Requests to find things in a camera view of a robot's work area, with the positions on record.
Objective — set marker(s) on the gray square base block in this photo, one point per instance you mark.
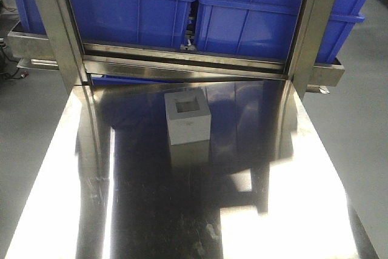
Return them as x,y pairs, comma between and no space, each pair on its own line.
188,117

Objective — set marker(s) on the blue plastic bin right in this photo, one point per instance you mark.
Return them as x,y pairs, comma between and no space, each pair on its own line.
265,28

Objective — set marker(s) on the blue bin with red contents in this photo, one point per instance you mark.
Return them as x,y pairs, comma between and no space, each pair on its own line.
160,23

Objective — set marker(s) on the stainless steel rack frame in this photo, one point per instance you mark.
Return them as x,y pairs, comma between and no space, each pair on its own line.
77,61

